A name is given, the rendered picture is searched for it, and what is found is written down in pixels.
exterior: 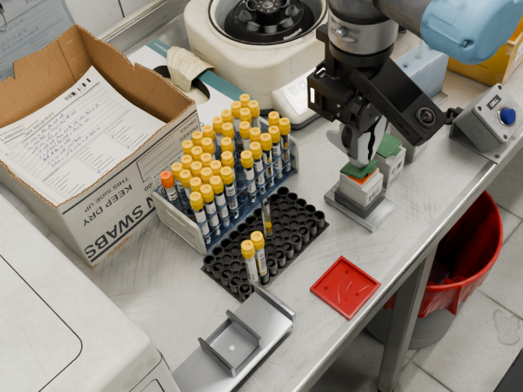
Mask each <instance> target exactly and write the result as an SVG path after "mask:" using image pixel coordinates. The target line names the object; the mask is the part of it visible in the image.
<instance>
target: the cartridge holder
mask: <svg viewBox="0 0 523 392"><path fill-rule="evenodd" d="M385 193H386V189H384V188H382V189H381V192H380V193H379V194H378V195H377V196H376V197H375V198H374V199H373V200H372V201H371V202H370V203H369V204H368V205H367V206H366V207H365V208H364V207H363V206H362V205H360V204H358V203H357V202H355V201H354V200H352V199H351V198H349V197H347V196H346V195H344V194H343V193H341V192H340V191H339V181H338V182H337V183H336V184H335V185H334V186H333V187H332V188H331V189H330V190H329V191H328V192H327V193H326V194H325V195H324V200H325V201H327V202H328V203H329V204H331V205H333V206H334V207H336V208H337V209H338V210H340V211H341V212H343V213H345V214H346V215H348V216H349V217H351V218H352V219H354V220H356V221H357V222H358V223H360V224H361V225H363V226H365V227H366V228H368V229H369V230H370V231H372V232H373V231H374V230H375V229H376V228H377V227H378V226H379V225H380V224H381V223H382V222H383V221H384V220H385V219H386V218H387V217H388V216H389V214H390V213H391V212H392V211H393V210H394V209H395V205H396V203H394V202H393V201H391V200H389V199H387V198H386V197H385Z"/></svg>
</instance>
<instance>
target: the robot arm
mask: <svg viewBox="0 0 523 392"><path fill-rule="evenodd" d="M522 14H523V0H328V22H327V23H325V24H321V25H320V26H319V27H318V28H316V39H317V40H319V41H321V42H323V43H325V59H324V60H323V61H322V62H321V63H320V64H318V65H317V66H316V69H315V70H314V71H313V72H312V73H311V74H310V75H308V76H307V108H309V109H311V110H313V111H314V112H316V113H318V114H320V116H322V117H323V118H325V119H326V120H328V121H331V122H333V121H334V120H338V121H340V122H341V123H340V125H339V131H334V130H327V131H326V137H327V139H328V140H329V141H330V142H331V143H332V144H333V145H334V146H336V147H337V148H338V149H339V150H341V151H342V152H343V153H345V154H346V155H347V156H348V158H349V161H350V162H351V163H352V164H353V165H354V166H356V167H357V168H360V169H361V168H363V167H364V166H366V165H367V164H368V163H369V162H370V161H371V160H372V159H373V157H374V154H375V152H376V151H377V148H378V146H379V145H380V143H381V140H382V138H383V135H384V133H385V132H386V130H387V127H388V123H389V122H390V123H391V124H392V125H393V126H394V127H395V128H396V129H397V130H398V131H399V132H400V133H401V134H402V135H403V136H404V137H405V139H406V140H407V141H408V142H409V143H410V144H411V145H412V146H420V145H422V144H424V143H425V142H427V141H428V140H430V139H431V138H432V137H433V136H434V135H435V134H436V133H437V132H438V131H439V130H440V129H441V128H442V127H443V125H444V124H445V122H446V120H447V116H446V115H445V114H444V112H443V111H442V110H441V109H440V108H439V107H438V106H437V105H436V104H435V103H434V102H433V101H432V100H431V99H430V98H429V97H428V96H427V95H426V94H425V93H424V92H423V91H422V90H421V88H419V87H418V85H417V84H415V83H414V81H412V80H411V79H410V77H408V76H407V74H405V73H404V72H403V70H402V69H401V68H400V67H399V66H398V65H397V64H396V63H395V62H394V61H393V60H392V59H391V58H390V56H391V54H392V52H393V50H394V44H395V39H396V37H397V36H398V25H400V26H402V27H404V28H405V29H407V30H408V31H409V32H411V33H413V34H415V35H416V36H418V37H419V38H420V39H422V40H423V41H424V42H425V44H427V45H428V46H429V47H430V48H432V49H434V50H435V51H439V52H442V53H445V54H446V55H448V56H450V57H451V58H453V59H455V60H456V61H459V62H461V63H462V64H465V65H477V64H480V63H482V62H484V61H486V60H488V59H490V58H491V57H493V56H494V55H495V54H496V53H497V51H498V49H499V48H500V47H501V46H502V45H505V44H506V43H507V42H508V40H509V39H510V38H511V36H512V34H513V33H514V31H515V30H516V28H517V26H518V24H519V22H520V20H521V17H522ZM322 68H325V70H324V69H322ZM321 69H322V70H321ZM320 70H321V71H320ZM317 72H318V74H317ZM311 88H312V89H314V103H313V102H311Z"/></svg>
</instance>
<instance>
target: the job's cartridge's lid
mask: <svg viewBox="0 0 523 392"><path fill-rule="evenodd" d="M377 163H378V160H376V159H372V160H371V161H370V162H369V163H368V164H367V165H366V166H364V167H363V168H361V169H360V168H357V167H356V166H354V165H353V164H352V163H351V162H350V161H349V162H348V163H347V164H346V165H345V166H344V167H343V168H342V169H341V170H340V173H344V174H346V175H349V176H351V177H355V178H358V179H362V178H363V177H364V176H365V175H366V174H367V173H368V174H370V175H371V174H372V173H373V172H374V171H375V170H376V169H377V166H375V165H376V164H377Z"/></svg>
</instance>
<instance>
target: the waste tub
mask: <svg viewBox="0 0 523 392"><path fill-rule="evenodd" d="M522 61H523V14H522V17H521V20H520V22H519V24H518V26H517V28H516V30H515V31H514V33H513V34H512V36H511V38H510V39H509V40H508V42H507V43H506V44H505V45H502V46H501V47H500V48H499V49H498V51H497V53H496V54H495V55H494V56H493V57H491V58H490V59H488V60H486V61H484V62H482V63H480V64H477V65H465V64H462V63H461V62H459V61H456V60H455V59H453V58H451V57H450V56H449V59H448V66H447V69H448V70H450V71H453V72H455V73H458V74H459V75H463V76H465V77H467V78H469V79H472V80H475V81H477V82H480V83H482V84H484V85H486V86H489V87H493V86H495V85H496V84H497V83H500V84H501V85H502V86H504V84H505V83H506V81H507V80H508V79H509V78H510V77H511V75H512V74H513V73H514V71H515V70H516V69H517V67H518V66H519V65H520V64H521V63H522Z"/></svg>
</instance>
